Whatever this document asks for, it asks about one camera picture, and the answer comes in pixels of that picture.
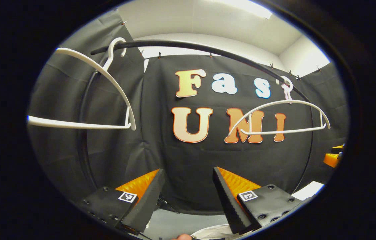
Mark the row of small cloth clips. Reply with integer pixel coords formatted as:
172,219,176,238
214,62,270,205
121,21,322,81

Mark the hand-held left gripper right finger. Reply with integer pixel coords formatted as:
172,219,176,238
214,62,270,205
212,166,305,235

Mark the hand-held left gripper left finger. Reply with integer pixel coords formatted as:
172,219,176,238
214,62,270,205
71,168,166,235

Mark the white plastic hanger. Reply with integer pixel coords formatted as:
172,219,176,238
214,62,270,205
27,37,137,131
228,76,331,136

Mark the black metal clothes rack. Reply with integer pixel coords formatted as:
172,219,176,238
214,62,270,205
78,39,315,197

